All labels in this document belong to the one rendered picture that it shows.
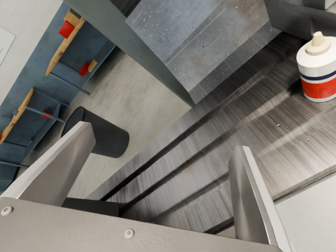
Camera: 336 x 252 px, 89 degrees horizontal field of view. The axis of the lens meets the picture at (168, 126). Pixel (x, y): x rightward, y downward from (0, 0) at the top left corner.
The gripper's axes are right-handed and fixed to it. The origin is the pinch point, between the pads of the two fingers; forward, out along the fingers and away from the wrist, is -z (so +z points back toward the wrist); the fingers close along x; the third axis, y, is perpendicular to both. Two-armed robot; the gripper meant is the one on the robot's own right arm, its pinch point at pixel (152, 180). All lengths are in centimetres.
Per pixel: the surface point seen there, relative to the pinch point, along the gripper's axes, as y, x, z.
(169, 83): 21, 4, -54
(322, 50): -4.3, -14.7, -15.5
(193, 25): -0.2, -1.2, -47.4
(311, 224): 17.6, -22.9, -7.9
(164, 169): 23.2, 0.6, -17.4
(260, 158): 11.9, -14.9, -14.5
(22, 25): 79, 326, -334
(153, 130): 120, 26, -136
